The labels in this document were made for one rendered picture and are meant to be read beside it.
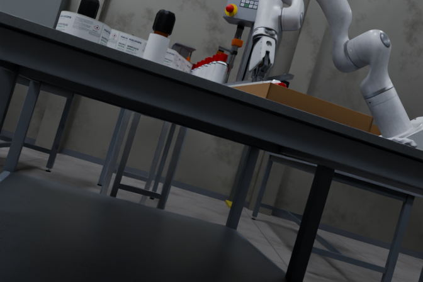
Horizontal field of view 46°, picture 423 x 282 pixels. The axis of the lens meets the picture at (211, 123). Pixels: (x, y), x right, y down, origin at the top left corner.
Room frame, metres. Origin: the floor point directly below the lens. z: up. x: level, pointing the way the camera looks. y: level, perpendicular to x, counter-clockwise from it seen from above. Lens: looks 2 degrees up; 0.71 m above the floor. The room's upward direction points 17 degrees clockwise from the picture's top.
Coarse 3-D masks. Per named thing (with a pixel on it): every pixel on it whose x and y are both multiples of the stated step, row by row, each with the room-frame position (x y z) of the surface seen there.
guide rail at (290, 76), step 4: (272, 76) 1.54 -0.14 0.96; (276, 76) 1.51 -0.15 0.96; (280, 76) 1.47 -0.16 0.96; (284, 76) 1.44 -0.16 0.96; (288, 76) 1.41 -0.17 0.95; (292, 76) 1.40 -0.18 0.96; (248, 80) 1.78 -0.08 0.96; (264, 80) 1.60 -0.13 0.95; (268, 80) 1.57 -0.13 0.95; (272, 80) 1.53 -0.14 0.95; (280, 80) 1.48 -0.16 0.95; (284, 80) 1.46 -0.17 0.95; (224, 84) 2.09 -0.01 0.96; (228, 84) 2.02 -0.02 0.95; (232, 84) 1.96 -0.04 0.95
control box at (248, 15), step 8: (232, 0) 2.30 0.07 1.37; (240, 0) 2.28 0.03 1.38; (256, 0) 2.25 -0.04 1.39; (240, 8) 2.28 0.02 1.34; (248, 8) 2.26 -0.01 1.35; (224, 16) 2.31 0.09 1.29; (232, 16) 2.29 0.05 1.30; (240, 16) 2.27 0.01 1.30; (248, 16) 2.26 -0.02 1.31; (240, 24) 2.34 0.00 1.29; (248, 24) 2.30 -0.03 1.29
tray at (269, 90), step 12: (252, 84) 1.17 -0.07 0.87; (264, 84) 1.08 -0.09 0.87; (276, 84) 1.06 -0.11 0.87; (264, 96) 1.06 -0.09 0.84; (276, 96) 1.06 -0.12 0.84; (288, 96) 1.06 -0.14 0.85; (300, 96) 1.07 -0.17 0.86; (312, 96) 1.08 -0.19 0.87; (300, 108) 1.07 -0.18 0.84; (312, 108) 1.08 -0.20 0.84; (324, 108) 1.09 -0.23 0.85; (336, 108) 1.09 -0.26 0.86; (336, 120) 1.09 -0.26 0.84; (348, 120) 1.10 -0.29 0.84; (360, 120) 1.11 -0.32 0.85; (372, 120) 1.11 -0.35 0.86
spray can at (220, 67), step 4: (220, 56) 2.10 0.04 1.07; (224, 56) 2.09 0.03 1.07; (220, 60) 2.10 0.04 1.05; (224, 60) 2.10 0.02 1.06; (216, 64) 2.10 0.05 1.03; (220, 64) 2.09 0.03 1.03; (224, 64) 2.09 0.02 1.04; (216, 68) 2.09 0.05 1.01; (220, 68) 2.09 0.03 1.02; (224, 68) 2.09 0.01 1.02; (216, 72) 2.09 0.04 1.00; (220, 72) 2.09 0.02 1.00; (224, 72) 2.10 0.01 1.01; (212, 76) 2.10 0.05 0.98; (216, 76) 2.09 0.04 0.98; (220, 76) 2.09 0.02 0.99; (212, 80) 2.09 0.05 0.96; (216, 80) 2.09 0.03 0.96; (220, 80) 2.09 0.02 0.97
